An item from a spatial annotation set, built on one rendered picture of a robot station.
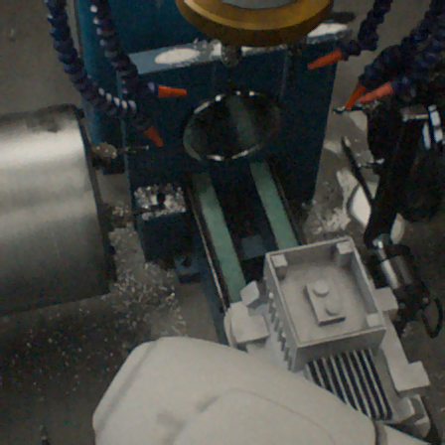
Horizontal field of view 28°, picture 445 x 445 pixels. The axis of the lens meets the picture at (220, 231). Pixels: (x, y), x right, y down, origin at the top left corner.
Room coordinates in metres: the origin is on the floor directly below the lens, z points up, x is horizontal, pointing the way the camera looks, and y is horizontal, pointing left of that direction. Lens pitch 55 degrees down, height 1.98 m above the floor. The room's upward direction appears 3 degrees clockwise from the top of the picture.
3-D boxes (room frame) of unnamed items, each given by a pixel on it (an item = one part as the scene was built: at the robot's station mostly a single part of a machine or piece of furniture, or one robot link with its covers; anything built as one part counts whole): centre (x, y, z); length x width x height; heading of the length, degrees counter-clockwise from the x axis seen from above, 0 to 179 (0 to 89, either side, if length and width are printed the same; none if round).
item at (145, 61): (0.91, 0.01, 0.97); 0.30 x 0.11 x 0.34; 107
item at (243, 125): (0.85, -0.01, 1.01); 0.15 x 0.02 x 0.15; 107
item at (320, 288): (0.51, -0.12, 1.11); 0.12 x 0.11 x 0.07; 16
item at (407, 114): (0.68, -0.20, 1.12); 0.04 x 0.03 x 0.26; 17
